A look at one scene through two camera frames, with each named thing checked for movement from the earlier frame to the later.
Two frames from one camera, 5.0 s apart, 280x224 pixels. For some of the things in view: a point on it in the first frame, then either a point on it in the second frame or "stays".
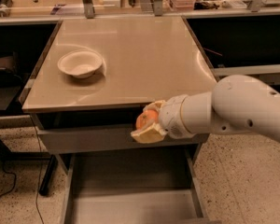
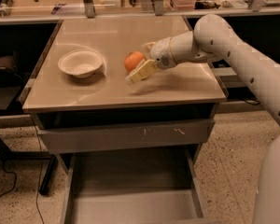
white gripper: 172,116 → 161,54
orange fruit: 146,119 → 132,60
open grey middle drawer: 152,187 stays
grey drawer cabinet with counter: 86,93 stays
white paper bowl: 80,63 stays
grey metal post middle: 159,0 stays
